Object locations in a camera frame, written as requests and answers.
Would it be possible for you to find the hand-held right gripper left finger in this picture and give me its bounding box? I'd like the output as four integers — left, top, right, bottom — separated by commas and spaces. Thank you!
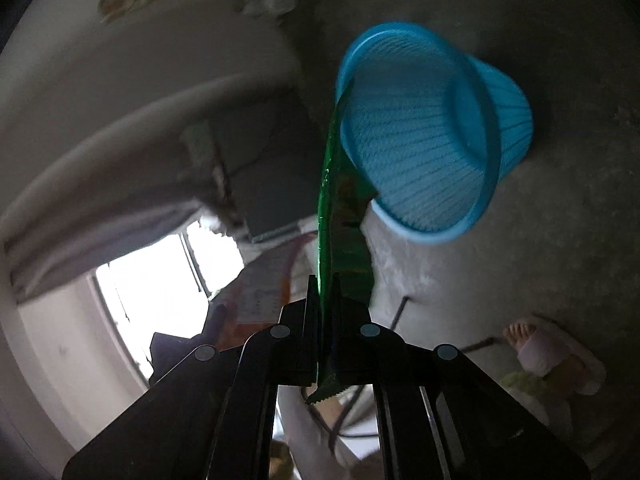
62, 275, 322, 480

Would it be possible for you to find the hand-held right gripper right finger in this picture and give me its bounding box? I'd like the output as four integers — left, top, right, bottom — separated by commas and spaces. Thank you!
331, 274, 591, 480

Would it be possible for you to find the green snack wrapper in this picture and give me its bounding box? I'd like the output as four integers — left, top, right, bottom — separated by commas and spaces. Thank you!
304, 77, 377, 407

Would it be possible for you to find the blue mesh wastebasket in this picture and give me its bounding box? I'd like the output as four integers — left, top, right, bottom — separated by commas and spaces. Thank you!
335, 21, 535, 247

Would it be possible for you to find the floral tablecloth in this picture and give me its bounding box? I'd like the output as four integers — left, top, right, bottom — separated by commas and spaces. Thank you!
200, 232, 321, 351

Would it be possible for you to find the person's foot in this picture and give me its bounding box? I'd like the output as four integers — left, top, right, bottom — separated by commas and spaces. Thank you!
502, 321, 541, 353

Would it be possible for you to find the dark box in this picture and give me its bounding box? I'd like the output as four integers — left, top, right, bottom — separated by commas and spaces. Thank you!
215, 90, 326, 243

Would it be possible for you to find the grey curtain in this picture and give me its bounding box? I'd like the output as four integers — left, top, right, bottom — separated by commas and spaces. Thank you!
0, 5, 301, 306

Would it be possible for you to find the black cable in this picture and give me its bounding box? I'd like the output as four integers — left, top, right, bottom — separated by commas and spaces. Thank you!
457, 337, 503, 356

